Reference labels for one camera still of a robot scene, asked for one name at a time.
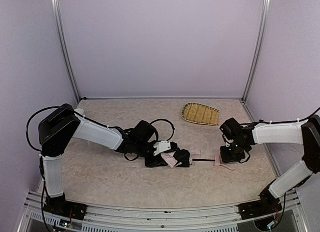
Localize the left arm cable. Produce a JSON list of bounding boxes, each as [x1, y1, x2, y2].
[[149, 118, 175, 143]]

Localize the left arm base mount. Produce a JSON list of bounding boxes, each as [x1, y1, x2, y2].
[[43, 201, 87, 221]]

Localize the right frame post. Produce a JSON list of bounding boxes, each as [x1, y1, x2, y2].
[[241, 0, 271, 104]]

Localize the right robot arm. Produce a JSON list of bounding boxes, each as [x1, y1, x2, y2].
[[219, 114, 320, 204]]

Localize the front aluminium rail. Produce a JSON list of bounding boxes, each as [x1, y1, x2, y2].
[[14, 189, 307, 232]]

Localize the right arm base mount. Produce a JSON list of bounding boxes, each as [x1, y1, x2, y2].
[[238, 200, 283, 220]]

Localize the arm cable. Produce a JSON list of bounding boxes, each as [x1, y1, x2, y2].
[[149, 118, 175, 143], [258, 113, 320, 125]]

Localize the pink folding umbrella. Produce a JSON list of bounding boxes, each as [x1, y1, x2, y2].
[[159, 152, 235, 171]]

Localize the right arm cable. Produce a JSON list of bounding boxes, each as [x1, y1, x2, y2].
[[258, 113, 320, 125]]

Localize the woven bamboo tray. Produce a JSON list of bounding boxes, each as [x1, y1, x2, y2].
[[181, 102, 220, 126]]

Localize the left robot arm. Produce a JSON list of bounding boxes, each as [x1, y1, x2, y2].
[[38, 104, 192, 211]]

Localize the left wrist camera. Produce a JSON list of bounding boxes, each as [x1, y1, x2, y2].
[[153, 140, 178, 156]]

